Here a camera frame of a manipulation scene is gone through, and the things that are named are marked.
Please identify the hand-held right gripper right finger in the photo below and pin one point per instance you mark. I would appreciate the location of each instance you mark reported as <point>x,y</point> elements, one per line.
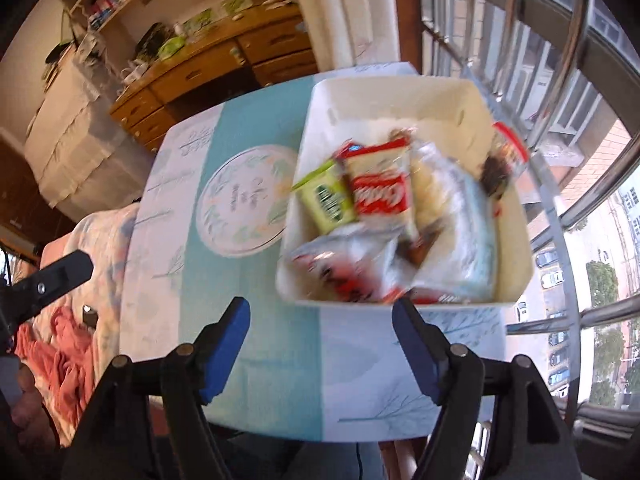
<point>420,355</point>

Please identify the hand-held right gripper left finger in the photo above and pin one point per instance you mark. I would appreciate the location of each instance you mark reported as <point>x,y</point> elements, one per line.
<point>225,350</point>

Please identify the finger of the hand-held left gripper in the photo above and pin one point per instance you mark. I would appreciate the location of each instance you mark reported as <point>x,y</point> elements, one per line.
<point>55,272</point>
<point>90,316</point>

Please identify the white red fruit chip packet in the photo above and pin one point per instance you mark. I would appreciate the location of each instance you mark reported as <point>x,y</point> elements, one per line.
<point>350,270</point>

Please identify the white pale blue packet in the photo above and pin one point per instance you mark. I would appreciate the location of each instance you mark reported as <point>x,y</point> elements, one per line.
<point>465,240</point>

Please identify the red cookie packet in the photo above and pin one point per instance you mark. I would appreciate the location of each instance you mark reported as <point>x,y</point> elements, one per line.
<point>380,190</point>

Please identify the green snack packet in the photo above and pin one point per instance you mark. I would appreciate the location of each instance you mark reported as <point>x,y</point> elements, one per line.
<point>325,200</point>

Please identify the white plastic bin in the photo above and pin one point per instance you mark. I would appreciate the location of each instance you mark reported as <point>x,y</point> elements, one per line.
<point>390,100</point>

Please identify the person's left hand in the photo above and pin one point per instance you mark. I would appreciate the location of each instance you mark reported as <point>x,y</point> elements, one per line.
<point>32,420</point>

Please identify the pink blanket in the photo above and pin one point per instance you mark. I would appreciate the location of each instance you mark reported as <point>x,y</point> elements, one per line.
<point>60,360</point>

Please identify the teal table runner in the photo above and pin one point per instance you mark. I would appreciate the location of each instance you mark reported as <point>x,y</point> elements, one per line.
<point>265,310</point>

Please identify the white lace cloth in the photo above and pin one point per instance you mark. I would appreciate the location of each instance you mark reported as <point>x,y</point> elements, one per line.
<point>75,135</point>

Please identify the clear glass plate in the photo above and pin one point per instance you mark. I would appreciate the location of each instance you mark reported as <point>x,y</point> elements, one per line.
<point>240,200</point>

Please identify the white charger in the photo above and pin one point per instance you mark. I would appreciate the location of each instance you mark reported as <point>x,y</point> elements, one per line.
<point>135,71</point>

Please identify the wooden desk with drawers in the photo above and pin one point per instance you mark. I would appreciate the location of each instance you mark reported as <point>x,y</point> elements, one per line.
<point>200,70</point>

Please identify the black floral tin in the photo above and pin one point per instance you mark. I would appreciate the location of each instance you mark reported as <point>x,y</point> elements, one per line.
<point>152,42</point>

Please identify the green tissue pack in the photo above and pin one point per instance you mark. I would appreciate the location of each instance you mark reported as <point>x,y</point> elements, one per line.
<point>172,46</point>

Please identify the row of books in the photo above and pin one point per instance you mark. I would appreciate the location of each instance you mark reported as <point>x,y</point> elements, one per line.
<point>107,10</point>

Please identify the white green hook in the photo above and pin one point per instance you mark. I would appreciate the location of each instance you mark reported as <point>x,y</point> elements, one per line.
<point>237,55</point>

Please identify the green print card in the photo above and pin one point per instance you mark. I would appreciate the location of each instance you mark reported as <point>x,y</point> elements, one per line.
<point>236,5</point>
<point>200,22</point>

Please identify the cream curtain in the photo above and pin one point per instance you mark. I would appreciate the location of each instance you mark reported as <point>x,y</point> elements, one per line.
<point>360,20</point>

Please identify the metal window railing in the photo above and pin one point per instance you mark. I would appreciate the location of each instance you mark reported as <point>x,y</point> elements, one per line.
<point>575,35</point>

